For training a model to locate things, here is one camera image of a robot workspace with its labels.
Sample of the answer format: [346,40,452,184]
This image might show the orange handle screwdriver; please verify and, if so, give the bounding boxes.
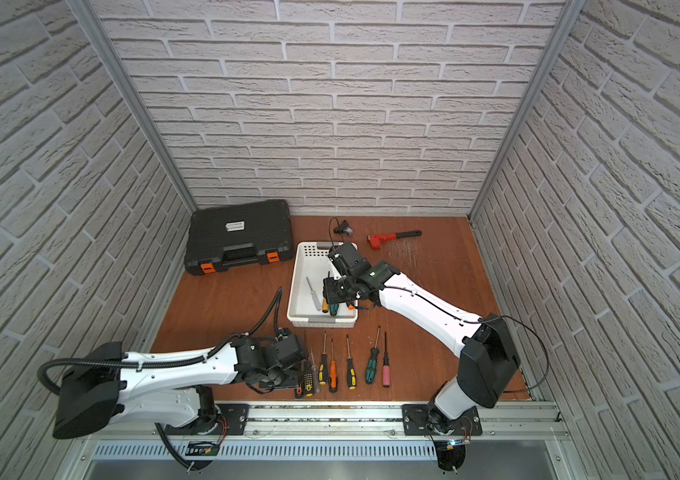
[329,341,338,393]

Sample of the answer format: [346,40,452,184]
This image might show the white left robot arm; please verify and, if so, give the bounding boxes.
[37,329,310,439]

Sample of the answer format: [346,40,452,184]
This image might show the small silver screwdriver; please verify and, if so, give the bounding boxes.
[310,350,321,397]

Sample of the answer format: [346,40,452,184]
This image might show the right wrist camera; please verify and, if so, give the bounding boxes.
[328,242,371,278]

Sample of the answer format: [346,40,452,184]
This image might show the red pipe wrench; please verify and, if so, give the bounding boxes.
[367,230,422,250]

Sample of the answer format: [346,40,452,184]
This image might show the black plastic tool case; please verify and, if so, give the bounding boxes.
[184,200,295,276]

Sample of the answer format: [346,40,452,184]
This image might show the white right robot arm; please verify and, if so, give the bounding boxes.
[323,242,520,435]

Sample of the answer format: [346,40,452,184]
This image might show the small black tool part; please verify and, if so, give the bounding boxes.
[333,220,354,236]

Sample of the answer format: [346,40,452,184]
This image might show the green handle screwdriver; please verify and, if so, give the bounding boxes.
[365,327,381,385]

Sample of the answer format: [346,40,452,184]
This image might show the white plastic bin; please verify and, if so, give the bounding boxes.
[287,241,358,329]

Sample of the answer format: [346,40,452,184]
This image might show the aluminium mounting rail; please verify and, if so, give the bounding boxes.
[78,399,572,443]

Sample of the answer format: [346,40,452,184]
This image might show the pink handle screwdriver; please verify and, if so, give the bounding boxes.
[382,334,391,388]

